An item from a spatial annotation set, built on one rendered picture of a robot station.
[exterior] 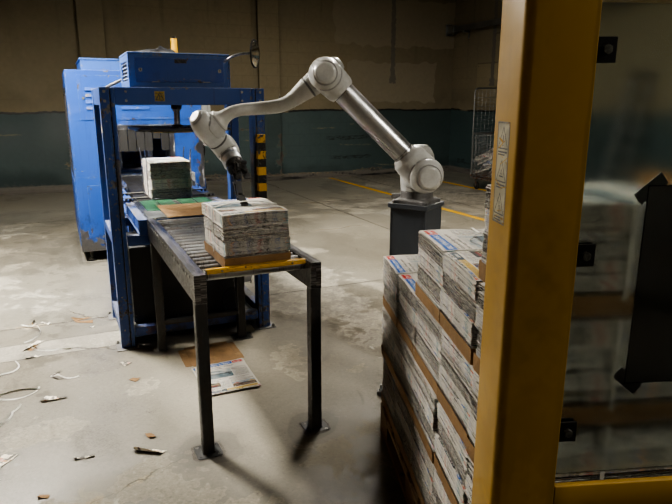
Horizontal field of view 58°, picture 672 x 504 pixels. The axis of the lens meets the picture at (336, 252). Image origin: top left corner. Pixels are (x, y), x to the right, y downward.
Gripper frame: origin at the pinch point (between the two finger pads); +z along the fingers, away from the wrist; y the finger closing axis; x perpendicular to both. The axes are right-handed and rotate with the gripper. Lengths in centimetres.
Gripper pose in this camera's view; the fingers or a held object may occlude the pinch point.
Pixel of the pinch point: (245, 190)
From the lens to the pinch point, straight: 262.3
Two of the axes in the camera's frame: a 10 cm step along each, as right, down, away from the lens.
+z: 3.6, 6.4, -6.7
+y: -1.9, 7.6, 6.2
